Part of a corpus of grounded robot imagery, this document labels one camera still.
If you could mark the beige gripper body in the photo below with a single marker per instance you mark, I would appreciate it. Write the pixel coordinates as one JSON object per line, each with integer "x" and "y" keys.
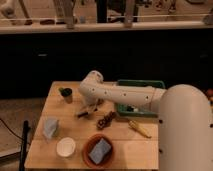
{"x": 92, "y": 106}

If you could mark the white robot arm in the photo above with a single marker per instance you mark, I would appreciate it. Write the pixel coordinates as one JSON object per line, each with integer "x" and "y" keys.
{"x": 184, "y": 113}

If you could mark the white paper cup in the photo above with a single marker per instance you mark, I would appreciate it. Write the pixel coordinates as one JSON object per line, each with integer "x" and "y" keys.
{"x": 66, "y": 147}

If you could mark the brown grape bunch toy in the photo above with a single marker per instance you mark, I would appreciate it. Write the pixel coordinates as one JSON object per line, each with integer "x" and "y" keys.
{"x": 105, "y": 121}

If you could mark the small potted green plant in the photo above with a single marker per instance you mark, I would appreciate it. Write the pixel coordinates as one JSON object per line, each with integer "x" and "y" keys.
{"x": 66, "y": 93}

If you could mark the terracotta orange bowl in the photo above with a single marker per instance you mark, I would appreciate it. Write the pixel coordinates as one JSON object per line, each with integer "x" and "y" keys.
{"x": 87, "y": 148}

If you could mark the blue sponge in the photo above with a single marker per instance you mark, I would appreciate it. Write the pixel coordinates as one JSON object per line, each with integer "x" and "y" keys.
{"x": 99, "y": 151}

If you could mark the yellow corn cob toy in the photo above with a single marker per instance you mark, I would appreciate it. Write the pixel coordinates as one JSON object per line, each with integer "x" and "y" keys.
{"x": 138, "y": 128}

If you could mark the light blue crumpled cloth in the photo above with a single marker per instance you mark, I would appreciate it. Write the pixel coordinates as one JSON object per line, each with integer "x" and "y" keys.
{"x": 50, "y": 127}

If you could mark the green plastic tray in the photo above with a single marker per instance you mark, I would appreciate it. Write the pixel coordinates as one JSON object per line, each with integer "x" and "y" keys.
{"x": 122, "y": 109}

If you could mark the black metal stand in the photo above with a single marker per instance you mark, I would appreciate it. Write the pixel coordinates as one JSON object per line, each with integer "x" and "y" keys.
{"x": 24, "y": 143}

